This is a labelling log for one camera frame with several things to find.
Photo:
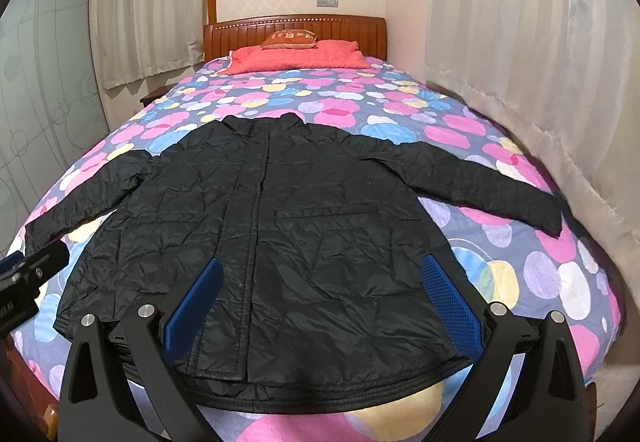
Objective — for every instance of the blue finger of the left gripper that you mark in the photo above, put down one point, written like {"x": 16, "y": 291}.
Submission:
{"x": 7, "y": 264}

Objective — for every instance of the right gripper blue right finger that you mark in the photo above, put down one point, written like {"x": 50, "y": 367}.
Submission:
{"x": 549, "y": 402}

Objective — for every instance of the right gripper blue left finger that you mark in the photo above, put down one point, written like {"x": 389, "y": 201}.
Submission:
{"x": 96, "y": 403}

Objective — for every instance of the black quilted puffer jacket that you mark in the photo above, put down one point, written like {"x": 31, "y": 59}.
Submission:
{"x": 321, "y": 234}

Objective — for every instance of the colourful polka dot bedspread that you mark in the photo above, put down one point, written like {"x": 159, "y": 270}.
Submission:
{"x": 527, "y": 270}

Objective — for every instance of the frosted glass wardrobe door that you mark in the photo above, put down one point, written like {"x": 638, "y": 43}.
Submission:
{"x": 51, "y": 113}

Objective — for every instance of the wooden nightstand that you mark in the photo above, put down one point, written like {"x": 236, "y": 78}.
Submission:
{"x": 154, "y": 95}

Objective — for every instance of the small orange embroidered cushion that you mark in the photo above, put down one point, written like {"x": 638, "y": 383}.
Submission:
{"x": 297, "y": 39}

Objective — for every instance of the red quilted pillow blanket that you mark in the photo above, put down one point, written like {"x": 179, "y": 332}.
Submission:
{"x": 326, "y": 54}

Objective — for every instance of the right beige striped curtain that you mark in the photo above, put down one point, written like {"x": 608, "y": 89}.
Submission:
{"x": 563, "y": 76}

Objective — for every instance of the wall socket plate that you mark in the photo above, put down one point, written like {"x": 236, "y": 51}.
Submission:
{"x": 331, "y": 4}

